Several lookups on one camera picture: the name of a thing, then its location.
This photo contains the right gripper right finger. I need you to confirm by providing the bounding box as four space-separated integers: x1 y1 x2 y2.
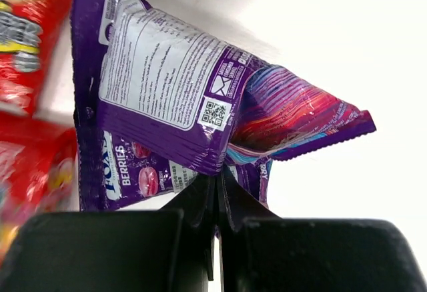
216 165 280 235

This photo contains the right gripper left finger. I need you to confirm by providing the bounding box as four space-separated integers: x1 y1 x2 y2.
161 174 216 279

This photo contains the purple Fox's berries bag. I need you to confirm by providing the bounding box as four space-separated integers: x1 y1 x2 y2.
70 0 376 211

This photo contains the red candy bag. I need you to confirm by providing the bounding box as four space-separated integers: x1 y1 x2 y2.
1 112 77 256

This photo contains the red snack bag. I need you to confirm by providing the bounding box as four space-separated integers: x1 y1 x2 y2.
1 0 73 115

